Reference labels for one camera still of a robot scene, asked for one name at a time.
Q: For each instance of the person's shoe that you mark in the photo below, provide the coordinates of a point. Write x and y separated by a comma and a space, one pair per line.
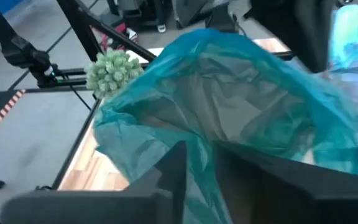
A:
161, 28

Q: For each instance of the green trash bag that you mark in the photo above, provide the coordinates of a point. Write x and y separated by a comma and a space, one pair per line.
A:
228, 93

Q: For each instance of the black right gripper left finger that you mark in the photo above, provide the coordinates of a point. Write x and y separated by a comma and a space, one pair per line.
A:
172, 174

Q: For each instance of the red floor item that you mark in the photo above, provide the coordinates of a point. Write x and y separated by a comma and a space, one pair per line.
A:
120, 32

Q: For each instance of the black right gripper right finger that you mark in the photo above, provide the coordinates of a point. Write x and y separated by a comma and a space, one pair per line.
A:
253, 177

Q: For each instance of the light blue bin liner bag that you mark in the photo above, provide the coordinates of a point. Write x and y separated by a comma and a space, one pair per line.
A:
356, 46

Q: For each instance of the green artificial succulent plant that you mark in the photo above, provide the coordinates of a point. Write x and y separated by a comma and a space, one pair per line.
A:
113, 73

